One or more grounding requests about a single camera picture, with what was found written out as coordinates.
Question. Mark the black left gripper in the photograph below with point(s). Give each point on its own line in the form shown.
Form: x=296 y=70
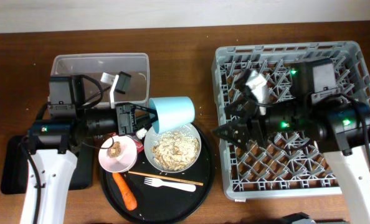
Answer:
x=124 y=119

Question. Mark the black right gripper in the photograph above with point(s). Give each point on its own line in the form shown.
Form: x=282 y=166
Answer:
x=255 y=125

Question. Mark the white tissue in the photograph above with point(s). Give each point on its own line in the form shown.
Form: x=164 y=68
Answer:
x=140 y=134

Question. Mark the light blue cup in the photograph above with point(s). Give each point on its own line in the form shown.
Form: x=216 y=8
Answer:
x=172 y=112

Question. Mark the pink bowl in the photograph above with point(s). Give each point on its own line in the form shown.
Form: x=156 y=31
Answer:
x=124 y=161

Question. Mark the brown food scrap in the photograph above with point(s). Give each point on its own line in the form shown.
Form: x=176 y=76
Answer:
x=114 y=151

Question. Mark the grey bowl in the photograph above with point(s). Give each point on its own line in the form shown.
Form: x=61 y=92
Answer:
x=151 y=137

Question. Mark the white plastic fork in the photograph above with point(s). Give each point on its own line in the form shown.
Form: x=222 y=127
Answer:
x=154 y=182

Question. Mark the wooden chopstick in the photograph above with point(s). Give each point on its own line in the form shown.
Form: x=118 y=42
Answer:
x=166 y=178

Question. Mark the orange carrot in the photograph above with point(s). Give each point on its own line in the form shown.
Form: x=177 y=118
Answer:
x=127 y=195

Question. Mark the red snack wrapper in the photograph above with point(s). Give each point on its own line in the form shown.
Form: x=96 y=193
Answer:
x=138 y=143

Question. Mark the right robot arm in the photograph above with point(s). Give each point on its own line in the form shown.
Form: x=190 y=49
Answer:
x=337 y=123

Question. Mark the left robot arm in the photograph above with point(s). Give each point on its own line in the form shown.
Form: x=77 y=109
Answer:
x=61 y=128

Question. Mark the grey dishwasher rack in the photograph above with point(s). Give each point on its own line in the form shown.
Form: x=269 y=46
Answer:
x=290 y=167

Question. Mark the food scraps and rice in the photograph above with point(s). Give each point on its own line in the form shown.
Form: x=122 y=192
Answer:
x=175 y=151

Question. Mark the clear plastic bin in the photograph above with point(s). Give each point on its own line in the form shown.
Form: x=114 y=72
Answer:
x=104 y=67

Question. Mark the round black tray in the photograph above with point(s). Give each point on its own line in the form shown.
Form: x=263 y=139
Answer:
x=162 y=204

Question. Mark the black rectangular tray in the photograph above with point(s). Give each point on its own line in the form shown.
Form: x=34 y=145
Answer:
x=15 y=172

